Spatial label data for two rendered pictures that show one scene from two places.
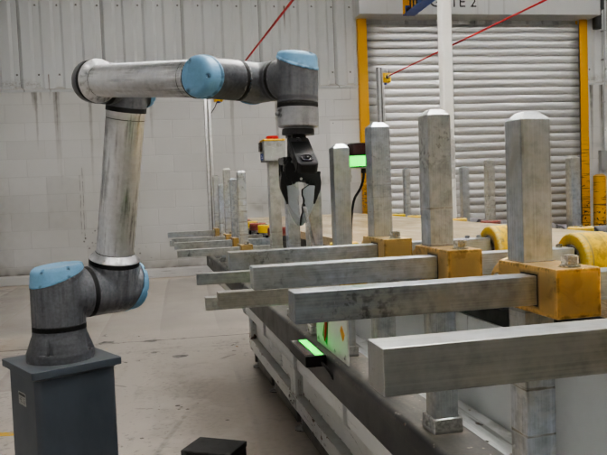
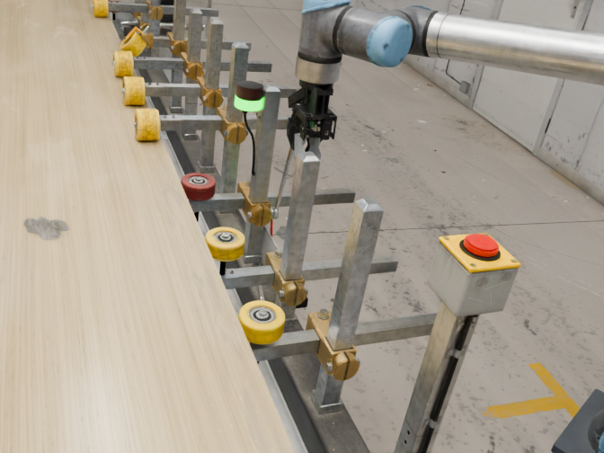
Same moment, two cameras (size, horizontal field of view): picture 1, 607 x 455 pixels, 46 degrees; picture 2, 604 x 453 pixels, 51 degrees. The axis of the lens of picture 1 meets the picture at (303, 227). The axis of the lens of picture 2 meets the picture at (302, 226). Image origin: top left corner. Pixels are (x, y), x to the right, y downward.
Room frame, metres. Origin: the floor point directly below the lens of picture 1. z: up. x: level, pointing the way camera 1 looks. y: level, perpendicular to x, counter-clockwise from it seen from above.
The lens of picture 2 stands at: (2.83, -0.25, 1.58)
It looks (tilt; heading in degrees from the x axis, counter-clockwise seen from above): 30 degrees down; 168
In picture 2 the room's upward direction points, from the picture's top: 9 degrees clockwise
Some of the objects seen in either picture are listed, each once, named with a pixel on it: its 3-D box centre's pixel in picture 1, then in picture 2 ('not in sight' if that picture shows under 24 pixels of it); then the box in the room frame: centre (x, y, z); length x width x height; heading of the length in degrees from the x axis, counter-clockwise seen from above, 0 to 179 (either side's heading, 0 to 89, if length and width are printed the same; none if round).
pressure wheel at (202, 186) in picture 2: not in sight; (197, 199); (1.50, -0.22, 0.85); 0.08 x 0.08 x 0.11
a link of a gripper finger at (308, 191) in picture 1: (304, 204); (301, 154); (1.58, -0.01, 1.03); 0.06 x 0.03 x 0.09; 12
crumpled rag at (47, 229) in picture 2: not in sight; (46, 223); (1.74, -0.51, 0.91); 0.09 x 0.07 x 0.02; 57
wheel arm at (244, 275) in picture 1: (275, 274); (357, 335); (1.95, 0.08, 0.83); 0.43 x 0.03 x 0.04; 103
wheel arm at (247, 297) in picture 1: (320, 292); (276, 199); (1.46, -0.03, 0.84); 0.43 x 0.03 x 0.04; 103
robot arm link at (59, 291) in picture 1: (60, 292); not in sight; (2.04, 0.71, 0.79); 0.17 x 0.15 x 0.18; 135
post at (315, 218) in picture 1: (315, 266); (292, 259); (1.76, -0.03, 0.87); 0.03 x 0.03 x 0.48; 13
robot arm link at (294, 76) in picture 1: (296, 79); (324, 26); (1.57, 0.00, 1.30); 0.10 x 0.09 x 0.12; 45
